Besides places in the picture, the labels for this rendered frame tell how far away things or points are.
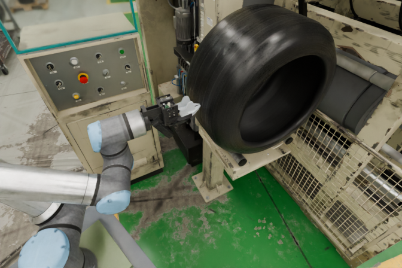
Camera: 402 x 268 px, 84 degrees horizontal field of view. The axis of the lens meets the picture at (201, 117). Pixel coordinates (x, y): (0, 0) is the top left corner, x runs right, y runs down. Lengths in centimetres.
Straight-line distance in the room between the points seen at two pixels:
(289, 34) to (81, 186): 74
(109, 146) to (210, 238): 127
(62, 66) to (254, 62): 98
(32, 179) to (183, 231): 133
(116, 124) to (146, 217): 131
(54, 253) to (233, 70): 83
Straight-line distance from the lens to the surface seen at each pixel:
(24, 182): 72
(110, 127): 72
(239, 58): 72
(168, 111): 75
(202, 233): 185
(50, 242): 102
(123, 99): 145
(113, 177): 74
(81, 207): 112
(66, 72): 138
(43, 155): 268
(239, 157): 104
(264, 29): 77
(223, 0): 101
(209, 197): 195
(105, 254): 122
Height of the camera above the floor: 174
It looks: 43 degrees down
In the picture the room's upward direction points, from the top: straight up
